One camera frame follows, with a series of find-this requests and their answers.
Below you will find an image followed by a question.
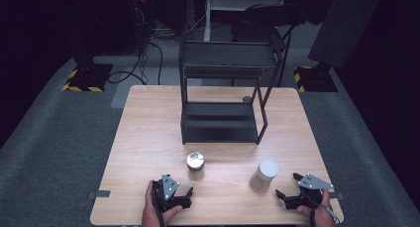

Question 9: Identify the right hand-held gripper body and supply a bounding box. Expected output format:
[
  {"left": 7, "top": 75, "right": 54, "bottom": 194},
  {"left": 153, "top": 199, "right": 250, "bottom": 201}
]
[{"left": 284, "top": 172, "right": 335, "bottom": 210}]

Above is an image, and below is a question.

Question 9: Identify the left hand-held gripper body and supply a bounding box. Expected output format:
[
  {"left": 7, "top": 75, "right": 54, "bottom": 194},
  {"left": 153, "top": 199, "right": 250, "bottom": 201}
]
[{"left": 152, "top": 172, "right": 188, "bottom": 215}]

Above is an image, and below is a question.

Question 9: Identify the glass jar with white lid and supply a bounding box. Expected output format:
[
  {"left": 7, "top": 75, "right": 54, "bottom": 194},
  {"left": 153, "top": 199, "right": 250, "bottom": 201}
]
[{"left": 249, "top": 159, "right": 279, "bottom": 193}]

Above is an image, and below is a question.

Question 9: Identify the glass jar with silver lid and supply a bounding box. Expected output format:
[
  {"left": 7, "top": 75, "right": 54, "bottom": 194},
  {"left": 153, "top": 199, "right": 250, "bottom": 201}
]
[{"left": 185, "top": 151, "right": 206, "bottom": 182}]

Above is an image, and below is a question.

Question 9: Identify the black metal shelf rack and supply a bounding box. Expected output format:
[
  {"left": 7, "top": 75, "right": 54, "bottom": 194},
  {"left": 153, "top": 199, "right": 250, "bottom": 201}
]
[{"left": 177, "top": 38, "right": 285, "bottom": 146}]

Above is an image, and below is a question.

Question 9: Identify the person's right hand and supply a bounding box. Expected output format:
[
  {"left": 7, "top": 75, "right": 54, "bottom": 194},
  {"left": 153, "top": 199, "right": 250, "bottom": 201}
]
[{"left": 296, "top": 188, "right": 338, "bottom": 227}]

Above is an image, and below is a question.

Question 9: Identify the person's left hand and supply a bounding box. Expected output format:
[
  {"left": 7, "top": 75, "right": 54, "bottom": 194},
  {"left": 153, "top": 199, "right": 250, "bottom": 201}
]
[{"left": 142, "top": 180, "right": 183, "bottom": 227}]

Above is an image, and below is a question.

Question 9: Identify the striped black stand base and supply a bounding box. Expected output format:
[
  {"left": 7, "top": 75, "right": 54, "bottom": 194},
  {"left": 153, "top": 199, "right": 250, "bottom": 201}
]
[
  {"left": 61, "top": 62, "right": 114, "bottom": 93},
  {"left": 293, "top": 65, "right": 339, "bottom": 93}
]

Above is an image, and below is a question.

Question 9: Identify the grey panel on stand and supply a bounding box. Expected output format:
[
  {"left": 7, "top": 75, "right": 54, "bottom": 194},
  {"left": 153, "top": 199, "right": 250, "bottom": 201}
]
[{"left": 307, "top": 0, "right": 386, "bottom": 69}]

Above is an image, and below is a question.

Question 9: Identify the dark equipment rack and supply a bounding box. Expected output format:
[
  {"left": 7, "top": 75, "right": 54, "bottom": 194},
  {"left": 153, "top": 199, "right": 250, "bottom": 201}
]
[{"left": 124, "top": 0, "right": 157, "bottom": 57}]

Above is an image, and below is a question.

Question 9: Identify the white metal stand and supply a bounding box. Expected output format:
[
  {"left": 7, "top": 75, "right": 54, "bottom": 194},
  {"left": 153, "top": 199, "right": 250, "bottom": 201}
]
[{"left": 203, "top": 0, "right": 288, "bottom": 43}]

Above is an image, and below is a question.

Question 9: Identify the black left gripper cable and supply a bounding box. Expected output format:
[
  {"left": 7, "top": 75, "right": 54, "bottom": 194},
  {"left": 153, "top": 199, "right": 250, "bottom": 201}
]
[{"left": 152, "top": 186, "right": 166, "bottom": 227}]

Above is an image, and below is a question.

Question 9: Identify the grey wrist strap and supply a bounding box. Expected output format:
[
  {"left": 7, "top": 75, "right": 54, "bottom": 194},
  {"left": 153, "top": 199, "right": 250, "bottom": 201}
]
[{"left": 309, "top": 200, "right": 342, "bottom": 226}]

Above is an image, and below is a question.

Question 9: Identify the black floor cable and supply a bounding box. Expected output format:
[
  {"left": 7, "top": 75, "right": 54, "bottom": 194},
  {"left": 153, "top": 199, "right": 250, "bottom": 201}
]
[{"left": 107, "top": 41, "right": 164, "bottom": 86}]

